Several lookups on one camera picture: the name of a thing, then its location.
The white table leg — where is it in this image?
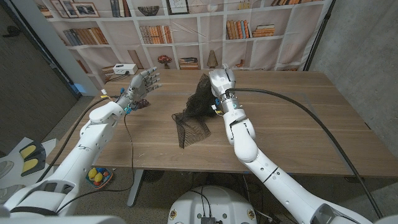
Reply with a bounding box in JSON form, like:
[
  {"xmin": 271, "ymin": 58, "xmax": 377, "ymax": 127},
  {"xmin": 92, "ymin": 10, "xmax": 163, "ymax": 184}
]
[{"xmin": 126, "ymin": 169, "xmax": 144, "ymax": 207}]

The thin black hanging cable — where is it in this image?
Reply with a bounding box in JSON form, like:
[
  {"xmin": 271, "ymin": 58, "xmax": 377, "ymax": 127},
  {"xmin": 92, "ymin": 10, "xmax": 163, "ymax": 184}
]
[{"xmin": 55, "ymin": 113, "xmax": 135, "ymax": 214}]

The white robot torso edge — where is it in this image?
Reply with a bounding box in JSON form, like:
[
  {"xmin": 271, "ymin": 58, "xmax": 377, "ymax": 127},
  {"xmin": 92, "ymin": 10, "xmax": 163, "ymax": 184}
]
[{"xmin": 0, "ymin": 215, "xmax": 126, "ymax": 224}]

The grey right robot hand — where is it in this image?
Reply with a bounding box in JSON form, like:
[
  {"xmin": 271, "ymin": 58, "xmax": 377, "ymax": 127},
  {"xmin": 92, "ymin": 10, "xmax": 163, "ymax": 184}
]
[{"xmin": 208, "ymin": 63, "xmax": 238, "ymax": 101}]

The white floor platform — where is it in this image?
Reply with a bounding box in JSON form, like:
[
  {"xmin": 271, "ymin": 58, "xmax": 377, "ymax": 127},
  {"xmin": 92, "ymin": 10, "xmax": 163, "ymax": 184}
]
[{"xmin": 0, "ymin": 136, "xmax": 58, "ymax": 203}]

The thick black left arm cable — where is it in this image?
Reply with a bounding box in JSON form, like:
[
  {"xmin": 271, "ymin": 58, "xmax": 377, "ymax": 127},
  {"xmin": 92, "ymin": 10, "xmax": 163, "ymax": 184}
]
[{"xmin": 35, "ymin": 95, "xmax": 121, "ymax": 184}]

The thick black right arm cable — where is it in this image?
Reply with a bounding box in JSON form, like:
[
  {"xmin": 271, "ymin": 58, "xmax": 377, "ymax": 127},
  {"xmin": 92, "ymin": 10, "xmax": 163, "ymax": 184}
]
[{"xmin": 225, "ymin": 88, "xmax": 384, "ymax": 220}]

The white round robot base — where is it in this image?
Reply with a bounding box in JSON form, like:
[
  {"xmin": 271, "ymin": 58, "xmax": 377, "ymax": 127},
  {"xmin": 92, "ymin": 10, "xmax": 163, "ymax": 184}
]
[{"xmin": 167, "ymin": 185, "xmax": 258, "ymax": 224}]

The dark purple toy fruit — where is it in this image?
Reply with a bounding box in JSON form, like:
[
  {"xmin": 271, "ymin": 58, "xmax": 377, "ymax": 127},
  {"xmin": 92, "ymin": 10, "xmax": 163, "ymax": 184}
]
[{"xmin": 134, "ymin": 98, "xmax": 150, "ymax": 110}]

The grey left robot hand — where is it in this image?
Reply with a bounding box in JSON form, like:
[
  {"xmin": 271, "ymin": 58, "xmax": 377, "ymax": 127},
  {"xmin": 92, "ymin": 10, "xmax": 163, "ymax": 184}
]
[{"xmin": 116, "ymin": 67, "xmax": 163, "ymax": 114}]

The colourful toy on floor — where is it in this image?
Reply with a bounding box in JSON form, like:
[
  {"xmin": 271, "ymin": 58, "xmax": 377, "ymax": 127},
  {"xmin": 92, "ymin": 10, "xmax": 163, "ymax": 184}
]
[{"xmin": 85, "ymin": 167, "xmax": 114, "ymax": 190}]

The white power strip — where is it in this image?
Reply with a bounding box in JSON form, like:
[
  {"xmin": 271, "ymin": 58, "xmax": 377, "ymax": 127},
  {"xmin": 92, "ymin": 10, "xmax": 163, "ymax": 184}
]
[{"xmin": 112, "ymin": 63, "xmax": 139, "ymax": 76}]

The printed bookshelf backdrop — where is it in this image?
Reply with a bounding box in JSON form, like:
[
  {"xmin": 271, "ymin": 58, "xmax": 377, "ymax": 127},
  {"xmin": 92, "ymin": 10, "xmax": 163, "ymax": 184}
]
[{"xmin": 32, "ymin": 0, "xmax": 333, "ymax": 91}]

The black and yellow foot pedal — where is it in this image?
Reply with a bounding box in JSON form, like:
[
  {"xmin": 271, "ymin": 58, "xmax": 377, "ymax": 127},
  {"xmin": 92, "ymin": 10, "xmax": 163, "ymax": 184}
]
[{"xmin": 19, "ymin": 141, "xmax": 47, "ymax": 177}]

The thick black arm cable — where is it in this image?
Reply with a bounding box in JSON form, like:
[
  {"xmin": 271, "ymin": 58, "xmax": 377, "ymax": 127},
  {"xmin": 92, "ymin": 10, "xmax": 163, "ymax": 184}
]
[
  {"xmin": 225, "ymin": 88, "xmax": 384, "ymax": 220},
  {"xmin": 35, "ymin": 95, "xmax": 121, "ymax": 184}
]

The black backdrop stand pole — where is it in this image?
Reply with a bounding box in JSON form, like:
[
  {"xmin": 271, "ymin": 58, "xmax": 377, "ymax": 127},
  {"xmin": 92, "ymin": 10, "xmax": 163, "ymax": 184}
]
[{"xmin": 303, "ymin": 0, "xmax": 336, "ymax": 72}]

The black mesh netting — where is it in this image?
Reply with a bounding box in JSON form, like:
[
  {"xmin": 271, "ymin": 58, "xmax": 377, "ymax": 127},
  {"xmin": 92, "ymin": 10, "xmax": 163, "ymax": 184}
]
[{"xmin": 171, "ymin": 73, "xmax": 219, "ymax": 149}]

